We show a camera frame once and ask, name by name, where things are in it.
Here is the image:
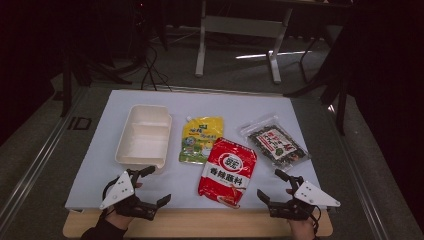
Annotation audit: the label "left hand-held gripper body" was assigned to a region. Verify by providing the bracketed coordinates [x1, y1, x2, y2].
[99, 169, 159, 221]

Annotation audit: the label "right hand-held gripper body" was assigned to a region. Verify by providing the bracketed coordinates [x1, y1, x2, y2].
[267, 175, 342, 222]

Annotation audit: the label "clear seaweed flakes bag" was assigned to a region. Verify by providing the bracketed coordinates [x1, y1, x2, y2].
[237, 114, 312, 172]

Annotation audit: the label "white two-compartment food container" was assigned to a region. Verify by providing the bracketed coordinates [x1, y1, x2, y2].
[114, 103, 174, 175]

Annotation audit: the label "red seasoning packet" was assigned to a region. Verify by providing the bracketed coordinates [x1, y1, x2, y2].
[197, 136, 259, 210]

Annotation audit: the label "person's left hand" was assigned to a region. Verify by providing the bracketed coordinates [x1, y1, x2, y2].
[105, 207, 135, 231]

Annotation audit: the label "person's right hand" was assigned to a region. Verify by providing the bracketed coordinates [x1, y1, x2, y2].
[287, 215, 318, 240]

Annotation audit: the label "wooden table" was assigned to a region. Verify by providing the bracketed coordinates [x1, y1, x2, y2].
[62, 207, 334, 240]

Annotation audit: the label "yellow sauce pouch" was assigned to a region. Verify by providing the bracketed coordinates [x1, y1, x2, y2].
[178, 115, 225, 165]

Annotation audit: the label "white table mat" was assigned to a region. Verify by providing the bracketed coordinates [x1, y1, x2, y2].
[64, 88, 328, 211]

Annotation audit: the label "black metal stand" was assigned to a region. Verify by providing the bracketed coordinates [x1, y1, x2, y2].
[59, 46, 134, 118]
[283, 29, 355, 136]

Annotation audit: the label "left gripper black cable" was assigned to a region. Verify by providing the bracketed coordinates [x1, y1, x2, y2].
[101, 179, 118, 202]

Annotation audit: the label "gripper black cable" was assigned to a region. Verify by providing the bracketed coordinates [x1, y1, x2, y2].
[101, 179, 118, 202]
[309, 211, 322, 238]

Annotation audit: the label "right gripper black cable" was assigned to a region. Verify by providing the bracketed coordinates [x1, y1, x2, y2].
[309, 211, 322, 238]

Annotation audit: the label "metal floor rail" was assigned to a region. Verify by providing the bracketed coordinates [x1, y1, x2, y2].
[0, 85, 88, 232]

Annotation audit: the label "black floor cables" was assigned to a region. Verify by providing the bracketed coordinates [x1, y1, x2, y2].
[139, 43, 173, 92]

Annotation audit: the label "white metal table frame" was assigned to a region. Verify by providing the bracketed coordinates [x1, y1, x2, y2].
[194, 0, 295, 85]

